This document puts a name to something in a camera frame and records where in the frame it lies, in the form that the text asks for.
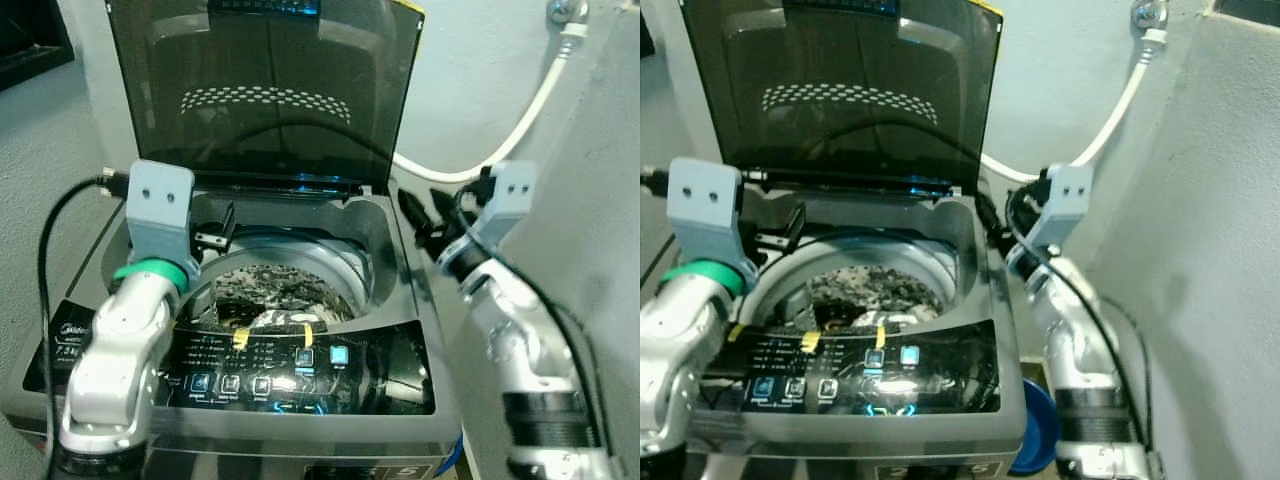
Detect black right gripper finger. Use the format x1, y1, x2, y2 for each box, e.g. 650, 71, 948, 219
975, 190, 1004, 239
398, 185, 441, 243

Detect black and white patterned clothes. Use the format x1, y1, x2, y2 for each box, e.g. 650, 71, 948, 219
205, 265, 366, 327
805, 265, 951, 327

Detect grey top-load washing machine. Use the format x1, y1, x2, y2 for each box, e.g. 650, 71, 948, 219
0, 165, 466, 480
640, 165, 1031, 480

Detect dark transparent washer lid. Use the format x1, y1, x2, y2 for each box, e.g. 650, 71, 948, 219
105, 0, 426, 196
680, 0, 1004, 196

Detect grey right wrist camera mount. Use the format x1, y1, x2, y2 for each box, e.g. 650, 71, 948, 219
475, 160, 538, 248
1030, 163, 1094, 251

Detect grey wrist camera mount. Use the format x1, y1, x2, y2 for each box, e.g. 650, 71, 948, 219
125, 160, 201, 273
667, 157, 758, 286
475, 160, 538, 248
1030, 163, 1094, 251

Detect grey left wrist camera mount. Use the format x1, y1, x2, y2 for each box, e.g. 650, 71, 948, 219
125, 160, 201, 273
667, 157, 758, 286

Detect white water hose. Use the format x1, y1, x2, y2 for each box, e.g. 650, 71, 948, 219
980, 30, 1169, 186
392, 20, 591, 186

